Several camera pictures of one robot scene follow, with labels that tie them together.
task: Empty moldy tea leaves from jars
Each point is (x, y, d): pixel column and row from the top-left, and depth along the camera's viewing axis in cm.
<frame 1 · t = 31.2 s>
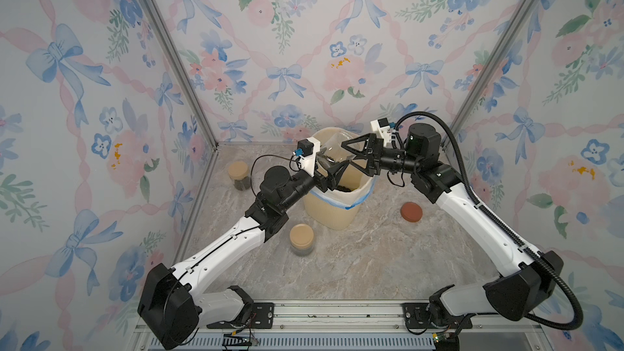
left hand: (337, 153, 65), fingers open
right hand: (346, 152, 65), fingers open
cream ribbed trash bin: (336, 208, 74), point 23 cm above the table
translucent bin liner blue band: (348, 200, 72), point 27 cm above the table
red jar lid: (411, 211, 98), on the table

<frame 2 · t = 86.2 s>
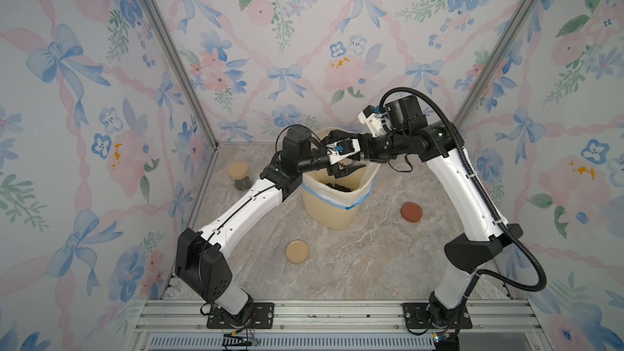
left hand: (357, 144, 68), fingers open
right hand: (351, 151, 68), fingers open
tan jar lid: (297, 252, 88), on the table
the other named things where they were.

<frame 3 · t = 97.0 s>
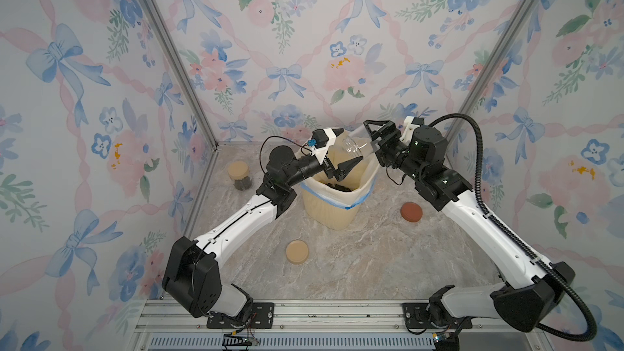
left hand: (351, 142, 64), fingers open
right hand: (368, 128, 67), fingers open
the named things where they were.

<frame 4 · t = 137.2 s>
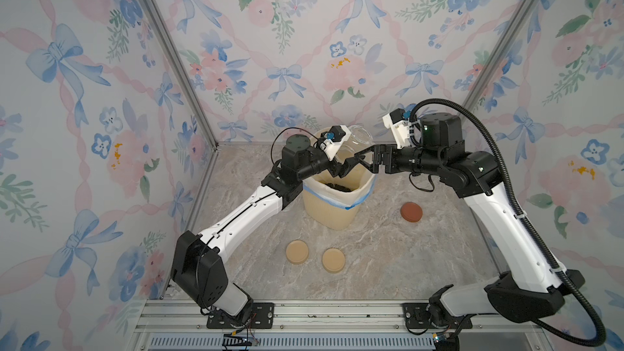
left hand: (354, 143, 68), fingers open
right hand: (367, 154, 62), fingers open
light wood jar lid: (333, 260, 86), on the table
the other named things where they were.

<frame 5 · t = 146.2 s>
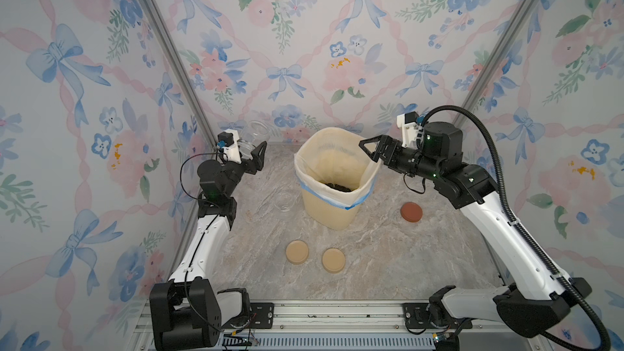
left hand: (253, 139, 74), fingers open
right hand: (369, 146, 64), fingers open
the named things where they were.

